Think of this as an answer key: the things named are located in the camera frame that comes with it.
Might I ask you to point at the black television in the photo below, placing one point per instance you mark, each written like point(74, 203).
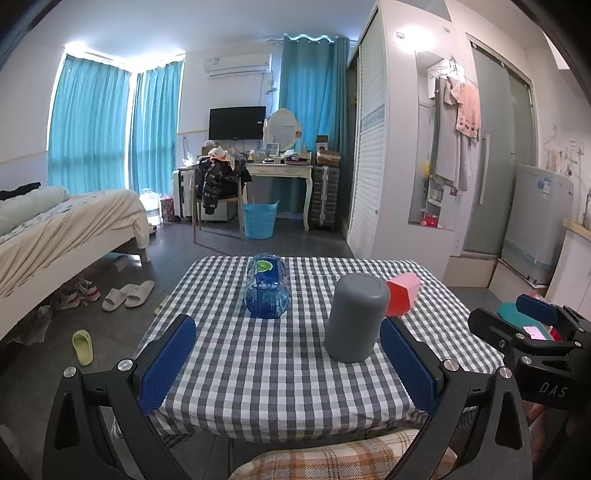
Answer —
point(237, 122)

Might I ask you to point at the phone with pink screen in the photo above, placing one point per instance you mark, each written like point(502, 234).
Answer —
point(535, 332)

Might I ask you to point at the pale green pillow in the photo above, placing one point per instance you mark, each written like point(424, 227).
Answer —
point(27, 207)

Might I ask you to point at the white slipper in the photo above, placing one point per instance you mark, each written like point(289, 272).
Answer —
point(115, 297)
point(139, 293)

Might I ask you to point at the dark ribbed suitcase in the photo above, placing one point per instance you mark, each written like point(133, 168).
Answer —
point(324, 198)

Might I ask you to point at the person's right hand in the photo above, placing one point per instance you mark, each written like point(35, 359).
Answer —
point(537, 429)

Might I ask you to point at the blue curtain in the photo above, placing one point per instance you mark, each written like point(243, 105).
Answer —
point(87, 124)
point(314, 101)
point(154, 131)

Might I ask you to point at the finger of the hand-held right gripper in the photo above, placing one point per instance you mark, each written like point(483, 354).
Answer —
point(491, 328)
point(538, 310)

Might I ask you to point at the white dressing desk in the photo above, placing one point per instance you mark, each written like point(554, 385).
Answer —
point(284, 173)

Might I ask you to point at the grey cup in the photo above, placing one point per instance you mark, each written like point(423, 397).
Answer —
point(355, 318)

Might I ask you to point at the pink towel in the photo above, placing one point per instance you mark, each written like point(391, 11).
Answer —
point(468, 113)

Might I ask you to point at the white air conditioner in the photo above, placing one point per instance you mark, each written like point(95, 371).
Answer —
point(238, 64)

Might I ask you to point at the green slipper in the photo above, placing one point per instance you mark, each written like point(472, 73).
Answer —
point(83, 347)

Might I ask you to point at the blue laundry basket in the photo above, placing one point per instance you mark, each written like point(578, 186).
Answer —
point(260, 220)

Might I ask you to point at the teal flat object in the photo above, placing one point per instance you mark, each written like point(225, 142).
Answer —
point(510, 314)

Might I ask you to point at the bed with beige cover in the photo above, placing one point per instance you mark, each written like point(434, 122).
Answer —
point(64, 240)

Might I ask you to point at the frosted glass door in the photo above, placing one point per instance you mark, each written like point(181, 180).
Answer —
point(498, 161)

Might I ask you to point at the white louvred wardrobe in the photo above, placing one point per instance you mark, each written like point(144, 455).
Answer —
point(371, 152)

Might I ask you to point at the dark cloth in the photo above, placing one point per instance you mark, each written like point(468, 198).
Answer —
point(18, 190)

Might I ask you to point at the cardboard box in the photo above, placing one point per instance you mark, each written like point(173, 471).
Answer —
point(328, 158)

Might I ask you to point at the blue water bottle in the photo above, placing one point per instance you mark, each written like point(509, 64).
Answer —
point(267, 290)

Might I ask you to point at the pink gift bag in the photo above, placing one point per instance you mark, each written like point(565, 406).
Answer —
point(167, 208)

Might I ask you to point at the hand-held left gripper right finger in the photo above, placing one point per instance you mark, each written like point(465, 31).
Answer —
point(410, 369)

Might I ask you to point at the black patterned jacket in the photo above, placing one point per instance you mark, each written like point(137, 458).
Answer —
point(217, 180)

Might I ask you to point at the hanging grey garments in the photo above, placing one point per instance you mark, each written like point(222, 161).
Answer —
point(448, 147)

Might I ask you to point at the wooden chair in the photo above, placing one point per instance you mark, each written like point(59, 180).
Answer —
point(231, 207)

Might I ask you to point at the clear water jug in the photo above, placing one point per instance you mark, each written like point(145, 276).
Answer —
point(151, 207)

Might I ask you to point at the white suitcase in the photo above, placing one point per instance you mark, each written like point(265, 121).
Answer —
point(182, 194)

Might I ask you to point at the plaid seat cushion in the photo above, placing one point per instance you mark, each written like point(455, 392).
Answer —
point(332, 454)

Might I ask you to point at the white oval mirror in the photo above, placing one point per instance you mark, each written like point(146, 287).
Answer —
point(281, 127)

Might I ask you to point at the clear plastic bag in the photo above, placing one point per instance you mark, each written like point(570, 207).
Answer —
point(37, 323)

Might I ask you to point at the grey sneaker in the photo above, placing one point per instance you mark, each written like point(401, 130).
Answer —
point(67, 297)
point(88, 290)

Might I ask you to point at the white washing machine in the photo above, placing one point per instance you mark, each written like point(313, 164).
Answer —
point(535, 221)

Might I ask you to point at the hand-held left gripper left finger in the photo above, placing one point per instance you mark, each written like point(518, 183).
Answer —
point(168, 364)

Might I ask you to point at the grey checkered tablecloth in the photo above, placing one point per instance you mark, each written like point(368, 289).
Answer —
point(277, 369)

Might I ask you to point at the red pink box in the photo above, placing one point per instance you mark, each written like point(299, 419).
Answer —
point(400, 295)

